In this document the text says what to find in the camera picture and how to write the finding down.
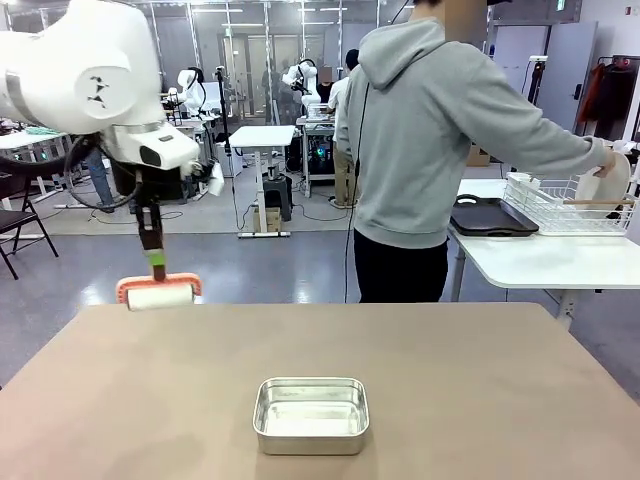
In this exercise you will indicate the person's right forearm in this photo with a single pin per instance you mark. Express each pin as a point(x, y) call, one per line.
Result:
point(565, 140)

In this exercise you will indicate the black light stand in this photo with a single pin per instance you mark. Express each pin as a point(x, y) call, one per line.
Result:
point(224, 110)

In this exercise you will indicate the white background desk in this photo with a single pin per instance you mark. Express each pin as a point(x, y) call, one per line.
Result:
point(30, 140)

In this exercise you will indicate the black folding chair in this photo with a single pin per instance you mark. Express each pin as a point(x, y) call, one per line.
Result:
point(20, 220)

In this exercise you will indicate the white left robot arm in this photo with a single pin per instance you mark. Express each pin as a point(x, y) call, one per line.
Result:
point(75, 60)

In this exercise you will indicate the white cutlery holder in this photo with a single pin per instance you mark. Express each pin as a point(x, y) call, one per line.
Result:
point(520, 187)

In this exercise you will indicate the person in cap and jeans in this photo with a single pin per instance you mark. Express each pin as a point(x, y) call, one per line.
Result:
point(100, 180)

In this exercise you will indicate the rectangular stainless steel tray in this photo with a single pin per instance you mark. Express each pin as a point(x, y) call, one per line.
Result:
point(310, 443)

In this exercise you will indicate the white height adjustable desk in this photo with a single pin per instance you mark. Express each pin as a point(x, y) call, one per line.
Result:
point(262, 135)

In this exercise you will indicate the person in gray zip hoodie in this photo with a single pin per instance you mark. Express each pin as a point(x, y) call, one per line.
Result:
point(410, 125)

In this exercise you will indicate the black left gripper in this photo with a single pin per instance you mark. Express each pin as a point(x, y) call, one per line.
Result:
point(149, 222)

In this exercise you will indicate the person in white shirt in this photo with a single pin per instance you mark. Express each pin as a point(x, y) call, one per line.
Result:
point(345, 125)

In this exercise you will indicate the metal equipment cart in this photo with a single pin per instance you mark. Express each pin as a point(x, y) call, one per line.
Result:
point(320, 150)

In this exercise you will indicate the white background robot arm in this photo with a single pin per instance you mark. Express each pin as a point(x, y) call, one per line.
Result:
point(190, 92)
point(302, 80)

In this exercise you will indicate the white round plate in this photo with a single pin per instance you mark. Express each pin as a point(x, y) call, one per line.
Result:
point(612, 187)

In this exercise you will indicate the gray round stool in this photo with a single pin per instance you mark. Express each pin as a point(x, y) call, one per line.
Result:
point(277, 192)

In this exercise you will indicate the person's right hand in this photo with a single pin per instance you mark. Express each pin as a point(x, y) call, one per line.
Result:
point(606, 166)

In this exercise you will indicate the person in dark top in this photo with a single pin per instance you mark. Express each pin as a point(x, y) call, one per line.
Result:
point(325, 87)

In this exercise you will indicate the white side table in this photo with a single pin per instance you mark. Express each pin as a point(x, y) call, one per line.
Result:
point(550, 260)

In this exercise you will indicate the black coat rack with clothes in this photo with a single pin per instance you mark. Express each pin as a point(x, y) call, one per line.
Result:
point(612, 95)

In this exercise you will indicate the small cardboard box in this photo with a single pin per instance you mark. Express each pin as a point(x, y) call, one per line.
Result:
point(267, 220)

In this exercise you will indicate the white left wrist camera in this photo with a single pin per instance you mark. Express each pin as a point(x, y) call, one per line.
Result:
point(216, 180)

